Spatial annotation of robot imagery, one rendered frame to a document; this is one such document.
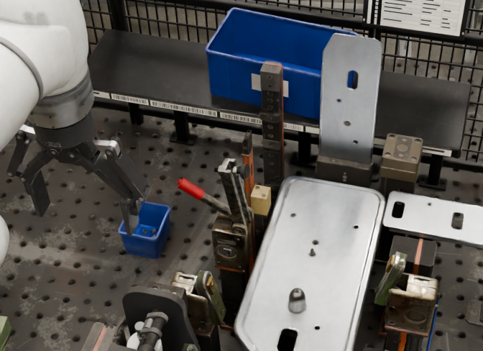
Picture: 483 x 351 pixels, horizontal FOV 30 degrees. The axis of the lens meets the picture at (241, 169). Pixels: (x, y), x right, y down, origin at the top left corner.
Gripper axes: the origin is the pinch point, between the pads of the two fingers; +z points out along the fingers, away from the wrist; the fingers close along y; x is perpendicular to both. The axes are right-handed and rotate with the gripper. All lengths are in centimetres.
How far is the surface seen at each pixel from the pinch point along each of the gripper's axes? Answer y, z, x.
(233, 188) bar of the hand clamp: 10.3, 28.6, 33.7
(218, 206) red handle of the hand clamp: 7, 36, 35
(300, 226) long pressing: 21, 46, 42
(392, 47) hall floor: 18, 146, 224
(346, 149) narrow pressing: 26, 43, 62
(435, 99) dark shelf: 43, 43, 82
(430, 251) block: 47, 48, 43
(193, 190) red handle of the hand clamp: 1.8, 32.9, 34.7
